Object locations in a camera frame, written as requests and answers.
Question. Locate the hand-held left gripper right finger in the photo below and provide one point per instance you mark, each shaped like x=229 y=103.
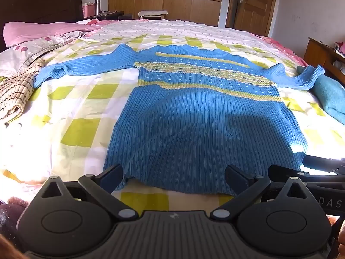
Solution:
x=237 y=177

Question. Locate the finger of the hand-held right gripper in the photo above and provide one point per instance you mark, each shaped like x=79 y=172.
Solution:
x=283 y=171
x=320 y=164

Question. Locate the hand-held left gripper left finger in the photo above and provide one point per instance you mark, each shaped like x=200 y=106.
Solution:
x=113 y=175

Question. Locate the blue knitted striped sweater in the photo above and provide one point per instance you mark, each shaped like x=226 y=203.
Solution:
x=188 y=129

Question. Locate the person's right hand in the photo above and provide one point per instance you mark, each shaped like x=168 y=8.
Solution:
x=341 y=237

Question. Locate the teal cloth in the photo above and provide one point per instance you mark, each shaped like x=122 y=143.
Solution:
x=331 y=97

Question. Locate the checkered and floral bed cover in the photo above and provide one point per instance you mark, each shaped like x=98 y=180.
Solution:
x=80 y=108

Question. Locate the wooden shelf unit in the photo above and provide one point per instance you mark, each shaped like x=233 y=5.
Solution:
x=320 y=54

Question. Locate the pink item on shelf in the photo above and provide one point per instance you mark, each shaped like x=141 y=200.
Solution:
x=341 y=48

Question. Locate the brown plaid cloth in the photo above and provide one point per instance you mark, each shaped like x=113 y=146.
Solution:
x=16 y=91

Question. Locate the white printed pillow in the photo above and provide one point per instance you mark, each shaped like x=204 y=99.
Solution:
x=27 y=51

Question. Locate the dark wooden nightstand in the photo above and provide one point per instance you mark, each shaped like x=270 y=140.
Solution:
x=113 y=15

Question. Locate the pink pillow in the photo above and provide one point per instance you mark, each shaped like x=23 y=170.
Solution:
x=40 y=31

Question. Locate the wooden door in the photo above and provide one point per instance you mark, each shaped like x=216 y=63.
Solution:
x=256 y=8

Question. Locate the pink plastic basket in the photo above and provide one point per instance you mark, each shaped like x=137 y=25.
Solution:
x=88 y=10

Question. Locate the small cushioned stool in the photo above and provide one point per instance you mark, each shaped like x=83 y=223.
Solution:
x=152 y=13

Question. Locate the steel thermos bottle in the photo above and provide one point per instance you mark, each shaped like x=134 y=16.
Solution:
x=97 y=6

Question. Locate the dark wooden headboard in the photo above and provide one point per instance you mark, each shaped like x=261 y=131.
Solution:
x=40 y=0

